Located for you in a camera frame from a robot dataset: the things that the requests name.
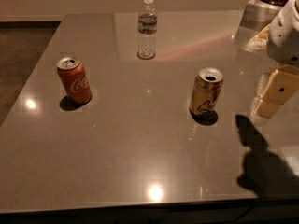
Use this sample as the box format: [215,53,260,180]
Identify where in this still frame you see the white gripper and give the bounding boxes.
[251,0,299,119]

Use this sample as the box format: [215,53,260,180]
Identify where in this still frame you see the orange soda can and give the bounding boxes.
[189,67,223,117]

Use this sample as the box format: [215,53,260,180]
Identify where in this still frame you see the red coke can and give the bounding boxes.
[57,57,92,105]

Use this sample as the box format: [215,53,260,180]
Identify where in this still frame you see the metal snack dispenser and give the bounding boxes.
[235,0,289,51]

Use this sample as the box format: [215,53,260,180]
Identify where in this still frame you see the clear plastic water bottle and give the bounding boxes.
[137,0,158,60]

